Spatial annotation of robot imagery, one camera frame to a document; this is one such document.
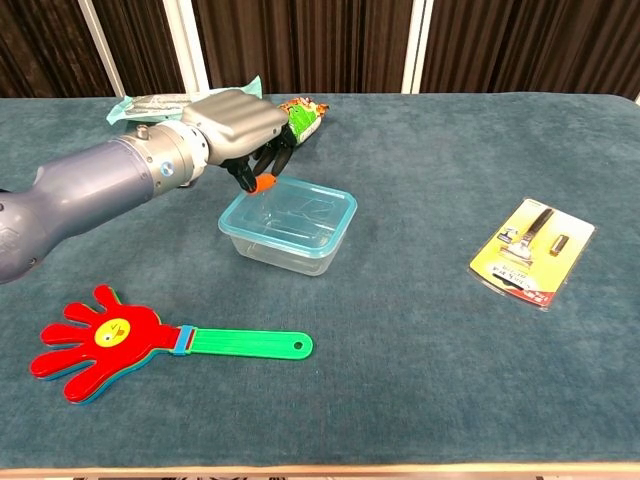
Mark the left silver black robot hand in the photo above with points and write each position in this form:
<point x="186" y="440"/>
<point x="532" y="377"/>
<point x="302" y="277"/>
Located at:
<point x="240" y="125"/>

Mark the blue transparent plastic lid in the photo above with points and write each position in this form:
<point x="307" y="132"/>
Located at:
<point x="295" y="212"/>

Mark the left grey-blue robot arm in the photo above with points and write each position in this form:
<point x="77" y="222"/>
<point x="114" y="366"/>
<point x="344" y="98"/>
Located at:
<point x="90" y="185"/>

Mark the clear plastic tray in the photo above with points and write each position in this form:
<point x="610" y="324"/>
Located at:
<point x="285" y="260"/>

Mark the green orange snack bag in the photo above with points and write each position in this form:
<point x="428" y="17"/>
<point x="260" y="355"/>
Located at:
<point x="305" y="120"/>

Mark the white metal pole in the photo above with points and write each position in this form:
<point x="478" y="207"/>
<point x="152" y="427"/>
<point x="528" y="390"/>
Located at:
<point x="417" y="50"/>
<point x="187" y="50"/>
<point x="101" y="47"/>

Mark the light blue pouch package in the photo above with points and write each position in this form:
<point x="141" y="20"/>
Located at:
<point x="150" y="106"/>

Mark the black pleated curtain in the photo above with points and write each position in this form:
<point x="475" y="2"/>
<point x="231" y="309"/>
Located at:
<point x="310" y="45"/>

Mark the red hand clapper toy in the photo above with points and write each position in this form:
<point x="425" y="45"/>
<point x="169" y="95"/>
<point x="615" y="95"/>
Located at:
<point x="125" y="345"/>

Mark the teal table cloth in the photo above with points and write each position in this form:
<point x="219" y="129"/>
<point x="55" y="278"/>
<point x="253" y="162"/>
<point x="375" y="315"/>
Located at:
<point x="400" y="375"/>

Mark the yellow razor blister pack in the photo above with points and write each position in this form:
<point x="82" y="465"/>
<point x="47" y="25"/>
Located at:
<point x="530" y="255"/>

